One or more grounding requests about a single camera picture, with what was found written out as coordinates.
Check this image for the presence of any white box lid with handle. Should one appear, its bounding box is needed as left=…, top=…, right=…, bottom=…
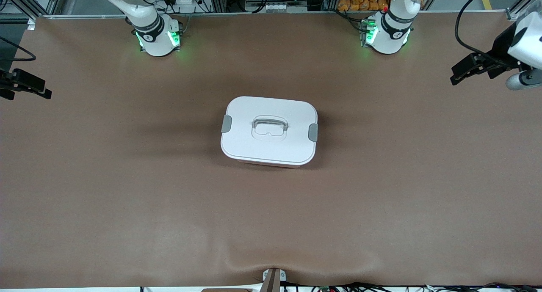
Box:
left=221, top=96, right=318, bottom=168

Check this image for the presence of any pink translucent plastic box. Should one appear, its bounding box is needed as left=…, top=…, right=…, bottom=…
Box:
left=235, top=160, right=303, bottom=169

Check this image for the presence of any white power strip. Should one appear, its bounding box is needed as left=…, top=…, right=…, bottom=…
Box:
left=167, top=0, right=212, bottom=14

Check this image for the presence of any white terminal block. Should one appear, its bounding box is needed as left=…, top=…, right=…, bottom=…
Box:
left=265, top=2, right=297, bottom=12

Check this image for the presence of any brown table mat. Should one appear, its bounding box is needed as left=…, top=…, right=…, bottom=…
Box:
left=0, top=11, right=542, bottom=289

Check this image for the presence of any metal table clamp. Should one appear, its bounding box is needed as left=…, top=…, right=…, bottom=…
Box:
left=262, top=268, right=287, bottom=292

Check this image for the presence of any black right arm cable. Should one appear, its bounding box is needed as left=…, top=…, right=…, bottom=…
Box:
left=0, top=36, right=37, bottom=62

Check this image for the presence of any aluminium frame strut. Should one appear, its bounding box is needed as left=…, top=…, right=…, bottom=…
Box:
left=506, top=0, right=540, bottom=21
left=8, top=0, right=64, bottom=16

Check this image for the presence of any silver aluminium table rail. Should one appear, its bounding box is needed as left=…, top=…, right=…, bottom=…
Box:
left=42, top=11, right=509, bottom=20

